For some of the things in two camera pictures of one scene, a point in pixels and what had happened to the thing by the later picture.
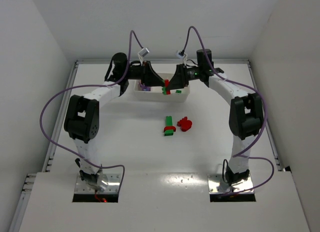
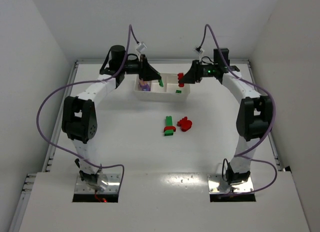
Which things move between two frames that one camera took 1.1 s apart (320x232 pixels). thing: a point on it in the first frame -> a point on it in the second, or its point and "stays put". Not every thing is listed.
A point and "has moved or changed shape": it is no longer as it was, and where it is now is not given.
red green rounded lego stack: x=169 y=130 stays put
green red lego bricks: x=165 y=91 has moved or changed shape
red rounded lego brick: x=184 y=124 stays put
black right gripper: x=181 y=74 -> x=195 y=71
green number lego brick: x=169 y=121 stays put
